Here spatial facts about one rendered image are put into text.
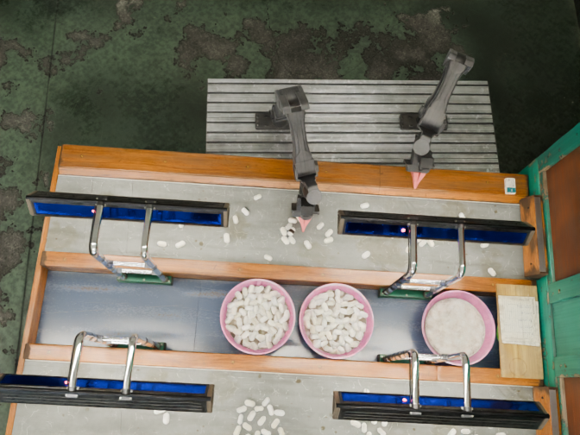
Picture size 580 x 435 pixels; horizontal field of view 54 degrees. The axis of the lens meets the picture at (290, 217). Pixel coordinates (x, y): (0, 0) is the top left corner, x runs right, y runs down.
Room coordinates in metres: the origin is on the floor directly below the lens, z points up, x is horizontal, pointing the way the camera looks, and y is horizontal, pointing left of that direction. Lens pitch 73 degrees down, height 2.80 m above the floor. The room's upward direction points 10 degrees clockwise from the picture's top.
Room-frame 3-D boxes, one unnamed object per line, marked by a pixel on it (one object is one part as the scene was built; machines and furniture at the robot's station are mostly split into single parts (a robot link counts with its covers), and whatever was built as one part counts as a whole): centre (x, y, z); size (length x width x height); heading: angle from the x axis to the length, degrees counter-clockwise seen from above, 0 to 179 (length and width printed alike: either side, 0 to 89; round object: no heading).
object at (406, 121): (1.15, -0.48, 0.71); 0.20 x 0.07 x 0.08; 101
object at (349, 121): (0.85, -0.23, 0.65); 1.20 x 0.90 x 0.04; 101
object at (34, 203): (0.47, 0.50, 1.08); 0.62 x 0.08 x 0.07; 97
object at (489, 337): (0.32, -0.66, 0.72); 0.27 x 0.27 x 0.10
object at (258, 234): (0.59, -0.02, 0.73); 1.81 x 0.30 x 0.02; 97
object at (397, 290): (0.50, -0.47, 0.90); 0.20 x 0.19 x 0.45; 97
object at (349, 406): (0.02, -0.53, 1.08); 0.62 x 0.08 x 0.07; 97
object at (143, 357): (0.09, -0.08, 0.71); 1.81 x 0.05 x 0.11; 97
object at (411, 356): (0.10, -0.51, 0.90); 0.20 x 0.19 x 0.45; 97
